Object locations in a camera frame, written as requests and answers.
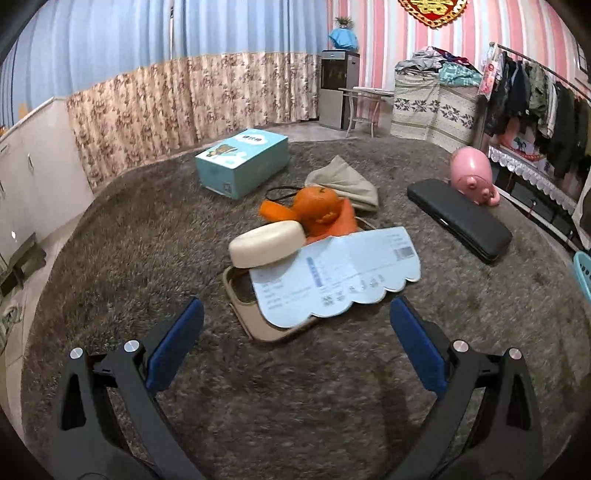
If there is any brown shaggy carpet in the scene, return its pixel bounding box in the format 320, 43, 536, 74
21, 138, 590, 479

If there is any tan flat tray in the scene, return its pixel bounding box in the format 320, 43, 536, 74
221, 216, 378, 345

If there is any light blue plastic basket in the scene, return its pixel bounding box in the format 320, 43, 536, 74
573, 251, 591, 301

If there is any black flat case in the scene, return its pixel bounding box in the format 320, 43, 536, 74
407, 179, 513, 264

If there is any light blue paper card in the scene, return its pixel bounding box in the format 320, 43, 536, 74
249, 227, 421, 327

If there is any lace covered low shelf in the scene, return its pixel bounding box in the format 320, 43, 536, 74
488, 144, 587, 251

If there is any cream round box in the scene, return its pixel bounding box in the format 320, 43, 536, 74
228, 220, 307, 269

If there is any white low cabinet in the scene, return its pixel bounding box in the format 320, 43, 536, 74
0, 98, 94, 261

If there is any pink pig toy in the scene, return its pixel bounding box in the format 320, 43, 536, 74
450, 146, 501, 207

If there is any orange pumpkin toy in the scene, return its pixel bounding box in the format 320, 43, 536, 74
259, 185, 358, 244

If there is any teal cardboard box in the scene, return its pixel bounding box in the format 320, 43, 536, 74
195, 129, 290, 200

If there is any beige cloth pouch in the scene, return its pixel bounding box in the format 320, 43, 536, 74
304, 155, 380, 213

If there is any patterned cloth covered cabinet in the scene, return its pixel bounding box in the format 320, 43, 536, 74
391, 72, 484, 153

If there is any clothes rack with garments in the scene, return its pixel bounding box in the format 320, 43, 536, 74
479, 43, 590, 182

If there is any small metal side table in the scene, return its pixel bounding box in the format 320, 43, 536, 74
339, 86, 394, 138

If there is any blue and floral curtain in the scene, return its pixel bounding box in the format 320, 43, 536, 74
1, 1, 328, 189

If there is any pile of folded clothes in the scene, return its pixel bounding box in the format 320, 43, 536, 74
394, 46, 483, 87

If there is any grey water dispenser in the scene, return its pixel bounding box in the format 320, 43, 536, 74
318, 50, 360, 130

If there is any blue wrapped plant pot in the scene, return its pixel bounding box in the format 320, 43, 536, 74
329, 16, 359, 52

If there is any red gold heart decoration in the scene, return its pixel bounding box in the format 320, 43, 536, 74
399, 0, 469, 29

